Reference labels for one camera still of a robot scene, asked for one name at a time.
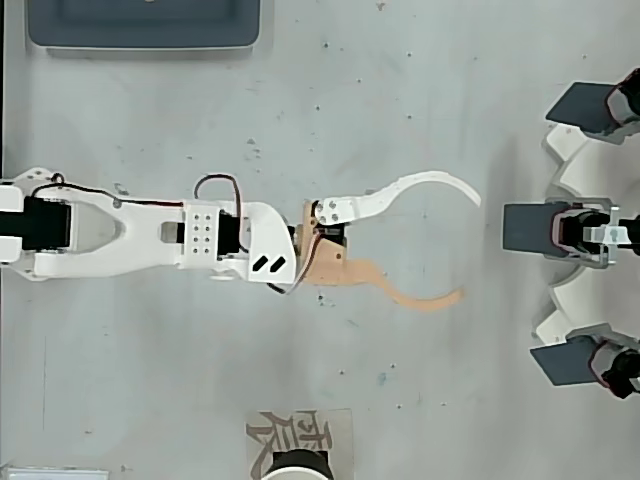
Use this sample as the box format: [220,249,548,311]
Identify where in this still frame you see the tan gripper black servo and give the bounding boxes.
[292,169,483,315]

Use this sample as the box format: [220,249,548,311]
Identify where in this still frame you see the grey plastic tray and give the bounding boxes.
[25,0,262,51]

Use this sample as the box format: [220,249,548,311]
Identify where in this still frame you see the thin gripper servo wire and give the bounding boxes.
[267,199,324,297]

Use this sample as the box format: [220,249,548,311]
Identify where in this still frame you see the black paper cup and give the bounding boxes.
[264,448,334,480]

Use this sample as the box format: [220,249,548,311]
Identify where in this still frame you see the black looped arm wire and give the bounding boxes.
[193,173,251,256]

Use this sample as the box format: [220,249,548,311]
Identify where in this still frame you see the grey paddle actuator unit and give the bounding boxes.
[544,69,640,146]
[528,333,640,401]
[502,198,640,270]

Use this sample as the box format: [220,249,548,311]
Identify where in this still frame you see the white carousel stand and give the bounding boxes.
[532,122,640,346]

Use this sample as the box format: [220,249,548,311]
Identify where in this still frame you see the red black arm wire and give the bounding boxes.
[34,172,186,209]

